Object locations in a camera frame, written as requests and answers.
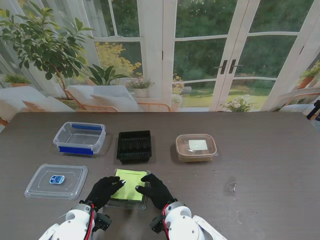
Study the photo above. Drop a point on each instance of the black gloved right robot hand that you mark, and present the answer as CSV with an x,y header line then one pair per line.
x,y
156,192

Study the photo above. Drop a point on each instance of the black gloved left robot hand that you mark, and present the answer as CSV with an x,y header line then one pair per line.
x,y
103,192

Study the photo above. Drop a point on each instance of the clear lid with green paper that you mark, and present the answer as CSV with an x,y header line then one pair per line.
x,y
130,190

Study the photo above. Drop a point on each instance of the black plastic ridged tray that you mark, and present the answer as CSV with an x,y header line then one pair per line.
x,y
135,146

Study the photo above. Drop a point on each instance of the clear lid with white label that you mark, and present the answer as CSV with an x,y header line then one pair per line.
x,y
196,145

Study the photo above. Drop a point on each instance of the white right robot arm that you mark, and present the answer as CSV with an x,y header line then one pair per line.
x,y
185,225

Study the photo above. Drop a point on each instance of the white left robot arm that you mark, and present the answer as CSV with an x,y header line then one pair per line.
x,y
70,225

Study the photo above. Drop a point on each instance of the clear container with blue clips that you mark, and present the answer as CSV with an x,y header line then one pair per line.
x,y
77,138

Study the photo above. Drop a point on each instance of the clear lid with blue label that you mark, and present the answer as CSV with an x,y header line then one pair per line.
x,y
56,181

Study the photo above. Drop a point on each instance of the tan kraft paper bowl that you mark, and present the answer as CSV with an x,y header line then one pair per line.
x,y
195,158

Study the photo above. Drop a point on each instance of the printed garden door backdrop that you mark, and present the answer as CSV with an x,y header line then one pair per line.
x,y
150,62

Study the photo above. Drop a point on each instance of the black tripod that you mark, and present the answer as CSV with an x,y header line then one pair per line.
x,y
315,108

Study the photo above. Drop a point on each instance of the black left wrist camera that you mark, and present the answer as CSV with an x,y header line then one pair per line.
x,y
103,222

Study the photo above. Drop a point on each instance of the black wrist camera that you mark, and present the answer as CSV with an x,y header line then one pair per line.
x,y
157,225
103,222

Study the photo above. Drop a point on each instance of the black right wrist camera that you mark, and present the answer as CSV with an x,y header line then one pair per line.
x,y
157,225

